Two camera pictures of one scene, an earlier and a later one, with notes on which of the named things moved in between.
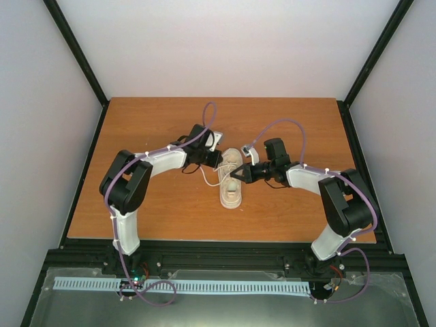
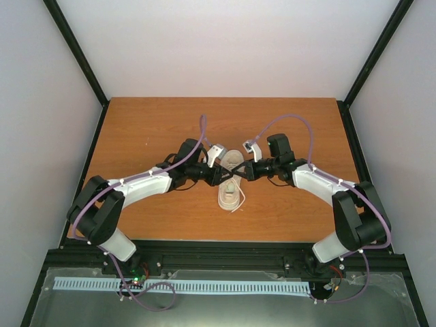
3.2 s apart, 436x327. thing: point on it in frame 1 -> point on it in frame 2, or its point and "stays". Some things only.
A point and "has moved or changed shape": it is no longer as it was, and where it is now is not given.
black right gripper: (248, 174) stays
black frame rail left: (82, 56) stays
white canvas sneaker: (230, 187) stays
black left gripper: (217, 159) -> (214, 178)
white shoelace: (214, 169) has moved or changed shape
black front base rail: (86, 254) stays
